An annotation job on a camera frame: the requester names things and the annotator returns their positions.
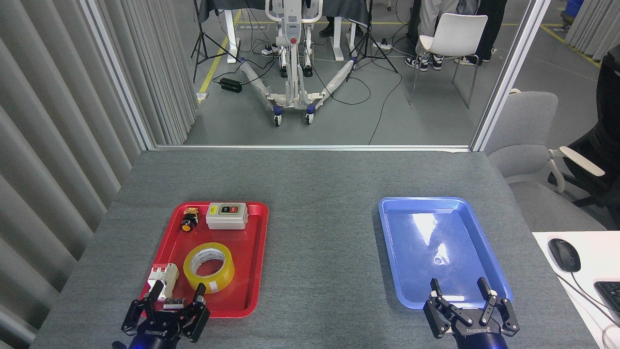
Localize silver table edge rail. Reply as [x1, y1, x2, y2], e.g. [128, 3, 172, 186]
[154, 144, 473, 152]

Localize grey office chair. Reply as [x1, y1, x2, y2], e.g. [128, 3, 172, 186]
[484, 89, 606, 232]

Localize silver post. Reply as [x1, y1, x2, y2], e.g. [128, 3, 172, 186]
[80, 0, 156, 151]
[471, 0, 553, 152]

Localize grey curtain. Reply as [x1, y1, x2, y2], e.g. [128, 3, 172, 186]
[564, 0, 620, 61]
[0, 0, 199, 349]

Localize white two-button switch box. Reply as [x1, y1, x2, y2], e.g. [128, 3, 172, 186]
[205, 202, 248, 230]

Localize black keyboard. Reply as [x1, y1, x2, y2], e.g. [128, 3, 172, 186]
[594, 281, 620, 326]

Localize black-covered table white legs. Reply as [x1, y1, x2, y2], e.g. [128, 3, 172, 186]
[196, 0, 373, 63]

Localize white circuit breaker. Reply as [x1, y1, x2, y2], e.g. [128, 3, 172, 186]
[147, 263, 180, 299]

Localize white stand on wheels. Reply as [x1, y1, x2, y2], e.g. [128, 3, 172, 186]
[240, 0, 357, 127]

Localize black mouse cable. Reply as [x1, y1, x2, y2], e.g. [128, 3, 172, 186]
[557, 271, 620, 349]

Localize person's feet behind table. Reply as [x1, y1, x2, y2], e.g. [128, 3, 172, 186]
[319, 16, 365, 38]

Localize person in chair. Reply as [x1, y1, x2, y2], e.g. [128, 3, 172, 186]
[404, 0, 480, 72]

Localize white desk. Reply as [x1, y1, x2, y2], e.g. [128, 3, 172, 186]
[532, 231, 620, 349]

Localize black computer mouse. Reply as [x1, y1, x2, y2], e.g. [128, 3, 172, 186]
[548, 238, 581, 272]

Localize black tripod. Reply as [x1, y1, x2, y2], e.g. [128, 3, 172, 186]
[346, 0, 399, 82]
[190, 0, 240, 84]

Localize red plastic tray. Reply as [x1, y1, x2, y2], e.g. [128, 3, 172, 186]
[137, 201, 269, 319]

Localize yellow tape roll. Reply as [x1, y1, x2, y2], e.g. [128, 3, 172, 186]
[183, 242, 235, 294]

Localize standing person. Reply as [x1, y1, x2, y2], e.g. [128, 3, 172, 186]
[455, 0, 508, 66]

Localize blue plastic tray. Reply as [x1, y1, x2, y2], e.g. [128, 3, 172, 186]
[378, 196, 513, 310]

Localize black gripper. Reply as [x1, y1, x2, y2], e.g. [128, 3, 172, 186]
[121, 280, 211, 349]
[423, 277, 520, 349]

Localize black office chair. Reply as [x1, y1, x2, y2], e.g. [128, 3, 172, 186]
[547, 51, 620, 231]

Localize white plastic chair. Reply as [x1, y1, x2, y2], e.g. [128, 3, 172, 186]
[408, 13, 488, 109]

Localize black orange push button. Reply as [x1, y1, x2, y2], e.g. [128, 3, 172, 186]
[180, 207, 200, 233]

